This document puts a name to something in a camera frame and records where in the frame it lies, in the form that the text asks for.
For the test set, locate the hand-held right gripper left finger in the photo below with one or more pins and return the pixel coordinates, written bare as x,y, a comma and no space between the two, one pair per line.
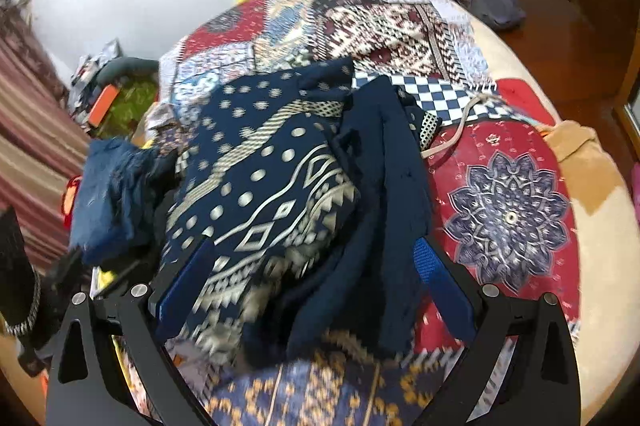
185,286

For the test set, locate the grey cushion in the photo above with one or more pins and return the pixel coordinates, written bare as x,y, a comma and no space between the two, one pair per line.
125,69

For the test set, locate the pink slipper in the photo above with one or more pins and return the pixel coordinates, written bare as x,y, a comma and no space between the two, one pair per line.
636,186

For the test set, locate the navy patterned garment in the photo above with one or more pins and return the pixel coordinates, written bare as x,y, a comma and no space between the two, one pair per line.
260,186

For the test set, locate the black cloth with braided trim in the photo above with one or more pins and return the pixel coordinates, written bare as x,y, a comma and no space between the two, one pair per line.
15,266

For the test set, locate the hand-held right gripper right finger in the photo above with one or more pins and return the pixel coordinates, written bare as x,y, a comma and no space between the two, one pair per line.
440,286

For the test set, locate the blue crinkled cloth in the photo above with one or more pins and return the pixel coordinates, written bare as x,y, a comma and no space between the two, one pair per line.
110,196

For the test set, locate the patchwork bedspread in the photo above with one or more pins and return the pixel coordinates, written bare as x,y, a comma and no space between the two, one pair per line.
505,216

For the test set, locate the striped curtain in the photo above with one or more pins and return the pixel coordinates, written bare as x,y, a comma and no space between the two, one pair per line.
30,131

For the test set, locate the orange box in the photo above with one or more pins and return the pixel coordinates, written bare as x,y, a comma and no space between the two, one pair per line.
102,106

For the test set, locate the plain navy garment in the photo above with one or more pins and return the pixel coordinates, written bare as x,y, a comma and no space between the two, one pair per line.
380,186

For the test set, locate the cream fleece blanket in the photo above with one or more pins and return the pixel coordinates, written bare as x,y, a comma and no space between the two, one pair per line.
600,231

